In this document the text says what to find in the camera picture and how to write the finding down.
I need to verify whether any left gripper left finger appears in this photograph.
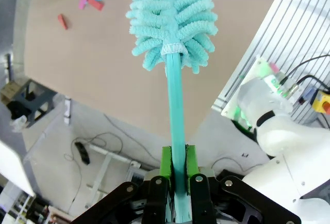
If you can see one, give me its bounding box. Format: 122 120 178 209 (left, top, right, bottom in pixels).
70 146 173 224

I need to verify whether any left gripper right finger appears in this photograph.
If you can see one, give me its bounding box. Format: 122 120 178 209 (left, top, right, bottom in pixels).
185 145 302 224

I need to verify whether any teal chenille duster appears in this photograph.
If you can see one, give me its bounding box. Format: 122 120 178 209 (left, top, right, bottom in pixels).
125 0 219 224

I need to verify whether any white table leg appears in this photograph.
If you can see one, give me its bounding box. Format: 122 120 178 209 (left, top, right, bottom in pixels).
86 143 142 209

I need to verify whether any black power strip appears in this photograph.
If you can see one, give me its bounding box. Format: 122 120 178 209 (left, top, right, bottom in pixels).
74 141 91 166

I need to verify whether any dark plastic stool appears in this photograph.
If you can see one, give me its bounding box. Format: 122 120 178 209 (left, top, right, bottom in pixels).
6 78 57 129

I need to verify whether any yellow emergency stop button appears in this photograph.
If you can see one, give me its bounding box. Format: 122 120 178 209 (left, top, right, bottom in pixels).
310 91 330 114

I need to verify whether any white table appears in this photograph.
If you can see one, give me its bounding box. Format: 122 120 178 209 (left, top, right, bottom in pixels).
0 140 36 198

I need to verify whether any cardboard box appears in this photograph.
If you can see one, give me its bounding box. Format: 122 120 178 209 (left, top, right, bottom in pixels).
0 83 21 103

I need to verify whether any long red paper scrap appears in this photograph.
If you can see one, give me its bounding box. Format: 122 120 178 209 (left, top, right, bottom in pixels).
87 0 105 11

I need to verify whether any black cable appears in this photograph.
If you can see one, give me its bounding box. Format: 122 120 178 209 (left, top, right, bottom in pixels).
296 75 330 91

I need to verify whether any aluminium slotted base plate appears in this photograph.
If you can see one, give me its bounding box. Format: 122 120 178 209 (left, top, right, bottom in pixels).
211 0 330 125

